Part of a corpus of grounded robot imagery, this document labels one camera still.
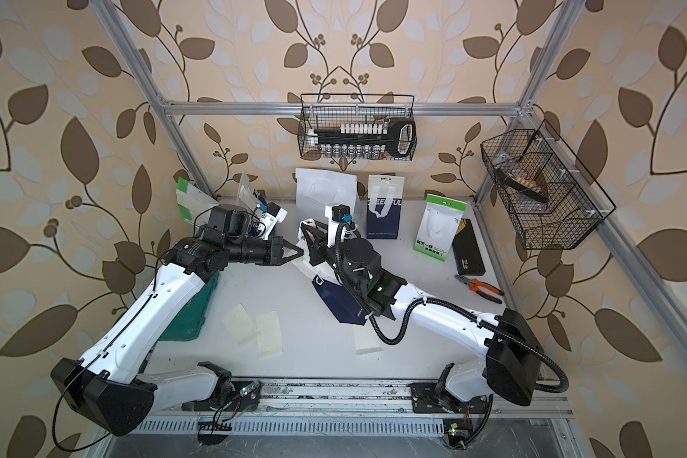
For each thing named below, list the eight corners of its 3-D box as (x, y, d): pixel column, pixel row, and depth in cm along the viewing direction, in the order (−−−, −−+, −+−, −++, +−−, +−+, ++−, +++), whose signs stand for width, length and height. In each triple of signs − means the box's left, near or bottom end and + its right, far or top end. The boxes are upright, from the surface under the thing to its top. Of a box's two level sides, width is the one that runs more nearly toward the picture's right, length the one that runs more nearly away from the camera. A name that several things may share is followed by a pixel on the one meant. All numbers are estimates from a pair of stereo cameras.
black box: (459, 275, 99) (461, 271, 97) (445, 223, 115) (446, 219, 113) (485, 275, 99) (488, 271, 97) (468, 223, 115) (470, 218, 113)
